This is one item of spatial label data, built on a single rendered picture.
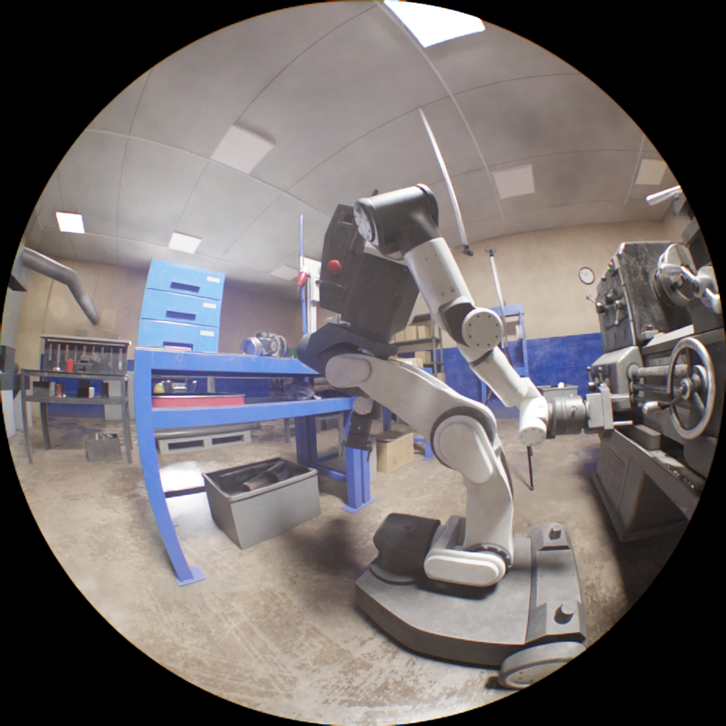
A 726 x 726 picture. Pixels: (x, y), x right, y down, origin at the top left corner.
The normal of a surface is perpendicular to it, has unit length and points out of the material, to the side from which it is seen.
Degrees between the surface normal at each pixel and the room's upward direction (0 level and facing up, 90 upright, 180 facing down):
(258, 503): 90
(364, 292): 112
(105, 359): 90
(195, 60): 180
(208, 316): 90
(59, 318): 90
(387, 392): 107
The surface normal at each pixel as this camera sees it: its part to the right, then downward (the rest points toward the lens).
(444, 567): -0.55, -0.05
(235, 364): 0.79, -0.07
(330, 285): -0.13, 0.13
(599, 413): -0.57, -0.48
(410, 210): 0.13, 0.08
